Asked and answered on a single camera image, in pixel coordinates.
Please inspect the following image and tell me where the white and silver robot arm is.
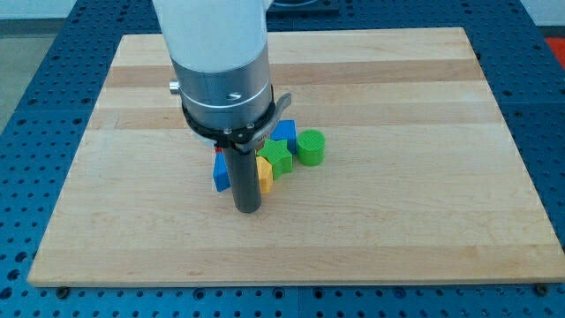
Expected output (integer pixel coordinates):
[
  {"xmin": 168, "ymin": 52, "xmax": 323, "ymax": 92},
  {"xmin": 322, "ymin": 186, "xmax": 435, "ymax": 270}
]
[{"xmin": 153, "ymin": 0, "xmax": 273, "ymax": 130}]

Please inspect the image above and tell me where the green star block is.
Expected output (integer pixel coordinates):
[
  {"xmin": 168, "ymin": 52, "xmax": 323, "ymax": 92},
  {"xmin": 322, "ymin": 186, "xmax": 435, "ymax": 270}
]
[{"xmin": 257, "ymin": 140, "xmax": 293, "ymax": 180}]

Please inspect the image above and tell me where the yellow block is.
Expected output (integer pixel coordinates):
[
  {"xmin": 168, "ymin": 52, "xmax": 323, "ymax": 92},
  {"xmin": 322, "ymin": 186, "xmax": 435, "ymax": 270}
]
[{"xmin": 256, "ymin": 156, "xmax": 274, "ymax": 194}]

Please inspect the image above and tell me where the blue cube block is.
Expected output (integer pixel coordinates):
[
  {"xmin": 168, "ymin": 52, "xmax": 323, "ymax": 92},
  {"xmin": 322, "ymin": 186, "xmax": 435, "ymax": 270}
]
[{"xmin": 270, "ymin": 119, "xmax": 297, "ymax": 155}]

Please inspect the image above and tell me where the green cylinder block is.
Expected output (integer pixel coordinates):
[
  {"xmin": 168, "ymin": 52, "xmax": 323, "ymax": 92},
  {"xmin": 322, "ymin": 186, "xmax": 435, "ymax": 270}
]
[{"xmin": 297, "ymin": 129, "xmax": 326, "ymax": 166}]

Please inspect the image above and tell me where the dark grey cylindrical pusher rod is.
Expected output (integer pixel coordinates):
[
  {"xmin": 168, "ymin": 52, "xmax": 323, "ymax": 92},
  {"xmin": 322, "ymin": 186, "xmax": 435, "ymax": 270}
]
[{"xmin": 223, "ymin": 148, "xmax": 261, "ymax": 213}]

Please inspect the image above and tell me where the black clamp with grey lever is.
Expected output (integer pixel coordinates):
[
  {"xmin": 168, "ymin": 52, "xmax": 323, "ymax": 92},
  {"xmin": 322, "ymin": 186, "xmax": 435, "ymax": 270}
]
[{"xmin": 182, "ymin": 93, "xmax": 291, "ymax": 154}]

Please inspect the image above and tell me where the blue triangular block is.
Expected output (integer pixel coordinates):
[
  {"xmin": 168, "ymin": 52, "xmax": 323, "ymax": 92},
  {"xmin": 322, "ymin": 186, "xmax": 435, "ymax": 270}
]
[{"xmin": 213, "ymin": 152, "xmax": 230, "ymax": 192}]

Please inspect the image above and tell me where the light wooden board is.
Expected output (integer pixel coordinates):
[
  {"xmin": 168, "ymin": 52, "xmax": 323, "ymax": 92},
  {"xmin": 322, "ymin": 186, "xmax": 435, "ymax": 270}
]
[{"xmin": 28, "ymin": 27, "xmax": 564, "ymax": 287}]

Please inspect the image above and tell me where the blue perforated metal table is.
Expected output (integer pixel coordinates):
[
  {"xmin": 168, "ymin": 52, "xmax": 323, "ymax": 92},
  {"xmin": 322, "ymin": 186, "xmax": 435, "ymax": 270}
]
[{"xmin": 1, "ymin": 0, "xmax": 564, "ymax": 317}]

